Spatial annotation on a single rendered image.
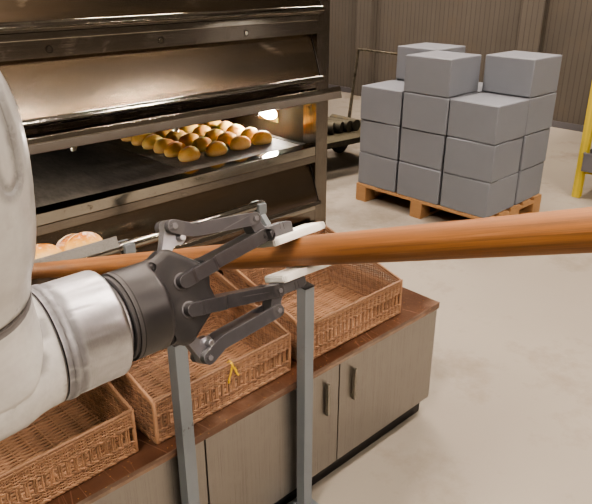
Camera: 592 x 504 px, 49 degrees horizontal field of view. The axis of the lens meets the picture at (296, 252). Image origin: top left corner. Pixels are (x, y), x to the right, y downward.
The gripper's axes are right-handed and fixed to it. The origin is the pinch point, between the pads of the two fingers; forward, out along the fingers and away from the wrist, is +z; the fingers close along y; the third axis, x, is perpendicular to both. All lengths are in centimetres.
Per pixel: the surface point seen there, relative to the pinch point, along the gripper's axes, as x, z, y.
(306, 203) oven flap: -157, 141, 11
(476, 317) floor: -173, 263, 105
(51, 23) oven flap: -128, 39, -60
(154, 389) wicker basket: -146, 47, 54
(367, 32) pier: -618, 747, -166
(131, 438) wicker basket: -127, 28, 58
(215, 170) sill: -151, 96, -11
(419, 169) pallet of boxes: -276, 370, 23
